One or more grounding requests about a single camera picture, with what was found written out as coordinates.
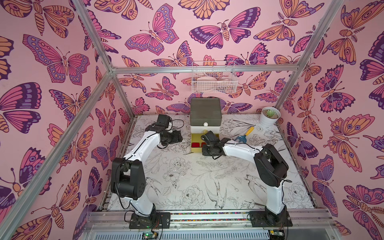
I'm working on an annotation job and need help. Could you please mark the three-tier drawer cabinet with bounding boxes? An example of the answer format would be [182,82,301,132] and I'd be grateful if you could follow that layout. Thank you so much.
[190,98,222,153]

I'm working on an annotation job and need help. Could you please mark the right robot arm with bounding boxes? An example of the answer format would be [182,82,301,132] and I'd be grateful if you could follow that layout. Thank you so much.
[201,133,293,227]

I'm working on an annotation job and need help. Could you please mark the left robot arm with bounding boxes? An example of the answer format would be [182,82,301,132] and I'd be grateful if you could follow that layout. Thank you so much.
[111,115,183,217]

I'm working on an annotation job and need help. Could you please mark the blue yellow garden fork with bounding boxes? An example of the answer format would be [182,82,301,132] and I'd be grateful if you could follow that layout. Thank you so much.
[235,127,255,143]

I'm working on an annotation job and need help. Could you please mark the white potted succulent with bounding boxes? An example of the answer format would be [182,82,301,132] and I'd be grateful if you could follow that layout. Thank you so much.
[260,107,281,128]

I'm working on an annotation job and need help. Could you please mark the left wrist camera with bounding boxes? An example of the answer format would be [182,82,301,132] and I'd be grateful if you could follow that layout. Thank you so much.
[156,114,172,129]

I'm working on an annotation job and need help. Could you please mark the white wire basket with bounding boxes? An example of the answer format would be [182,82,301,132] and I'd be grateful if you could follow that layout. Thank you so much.
[191,65,238,94]

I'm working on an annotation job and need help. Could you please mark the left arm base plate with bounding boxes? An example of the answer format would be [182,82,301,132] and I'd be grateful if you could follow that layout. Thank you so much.
[129,212,171,230]

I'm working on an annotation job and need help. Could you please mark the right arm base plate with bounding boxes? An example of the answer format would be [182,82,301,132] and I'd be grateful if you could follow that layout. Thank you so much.
[248,211,293,228]

